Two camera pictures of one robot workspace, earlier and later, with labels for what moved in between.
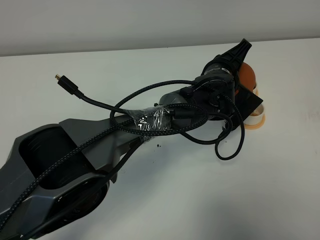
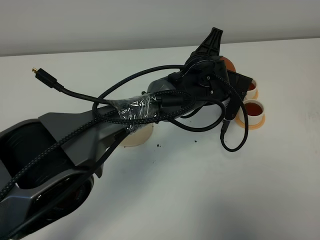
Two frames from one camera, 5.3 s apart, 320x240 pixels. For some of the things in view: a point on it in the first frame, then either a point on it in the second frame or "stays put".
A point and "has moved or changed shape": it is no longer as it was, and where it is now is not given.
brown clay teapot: [247, 75] has moved or changed shape
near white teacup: [257, 117] stays put
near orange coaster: [255, 127] stays put
